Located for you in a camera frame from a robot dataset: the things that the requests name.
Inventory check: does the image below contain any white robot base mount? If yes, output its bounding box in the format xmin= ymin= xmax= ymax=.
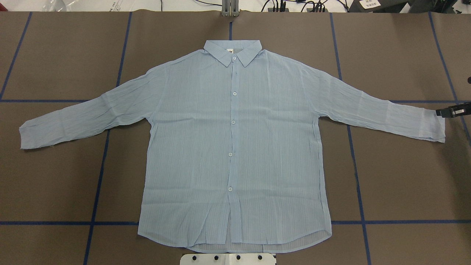
xmin=180 ymin=253 xmax=277 ymax=265

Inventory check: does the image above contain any light blue button-up shirt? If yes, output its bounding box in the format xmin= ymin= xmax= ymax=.
xmin=19 ymin=40 xmax=446 ymax=253

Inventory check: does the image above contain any aluminium frame post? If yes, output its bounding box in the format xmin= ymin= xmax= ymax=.
xmin=222 ymin=0 xmax=240 ymax=17

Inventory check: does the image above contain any clear plastic bag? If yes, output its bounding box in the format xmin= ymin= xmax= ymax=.
xmin=41 ymin=0 xmax=77 ymax=12

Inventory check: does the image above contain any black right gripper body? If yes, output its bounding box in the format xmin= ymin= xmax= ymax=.
xmin=436 ymin=102 xmax=471 ymax=119

